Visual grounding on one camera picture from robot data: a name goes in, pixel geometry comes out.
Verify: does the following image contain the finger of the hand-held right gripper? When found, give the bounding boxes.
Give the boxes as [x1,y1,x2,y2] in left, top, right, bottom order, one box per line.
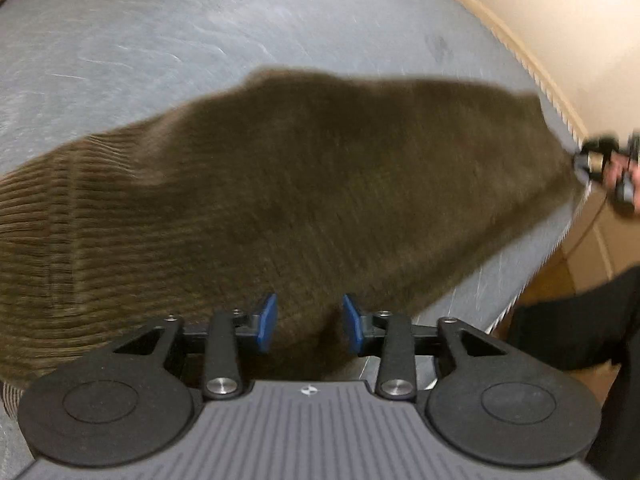
[572,145,612,178]

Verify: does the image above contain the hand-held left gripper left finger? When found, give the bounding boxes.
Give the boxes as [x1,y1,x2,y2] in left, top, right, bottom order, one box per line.
[102,293,279,401]

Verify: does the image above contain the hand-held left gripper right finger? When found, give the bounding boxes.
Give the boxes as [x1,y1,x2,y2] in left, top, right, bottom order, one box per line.
[342,293,518,402]

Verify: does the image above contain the brown corduroy pants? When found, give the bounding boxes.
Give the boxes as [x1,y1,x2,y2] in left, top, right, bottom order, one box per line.
[0,66,590,411]

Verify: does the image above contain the person's right hand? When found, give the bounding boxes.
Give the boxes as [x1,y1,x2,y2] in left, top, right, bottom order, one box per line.
[602,152,640,212]

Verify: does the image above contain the person's black clothing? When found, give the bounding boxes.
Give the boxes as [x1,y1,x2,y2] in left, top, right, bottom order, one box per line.
[507,264,640,480]

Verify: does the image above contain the grey quilted bed mattress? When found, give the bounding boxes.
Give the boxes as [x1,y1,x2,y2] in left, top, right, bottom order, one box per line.
[0,0,593,476]

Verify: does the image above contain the thin black cable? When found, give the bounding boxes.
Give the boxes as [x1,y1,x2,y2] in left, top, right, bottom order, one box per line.
[562,199,611,258]

